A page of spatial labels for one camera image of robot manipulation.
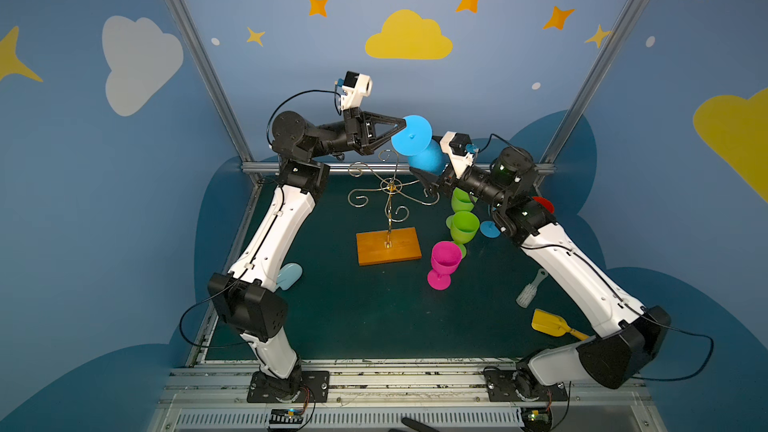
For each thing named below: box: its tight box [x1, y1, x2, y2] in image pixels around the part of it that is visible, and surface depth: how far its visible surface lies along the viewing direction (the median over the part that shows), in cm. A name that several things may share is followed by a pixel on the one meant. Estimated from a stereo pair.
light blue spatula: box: [275, 262, 303, 291], surface depth 96 cm
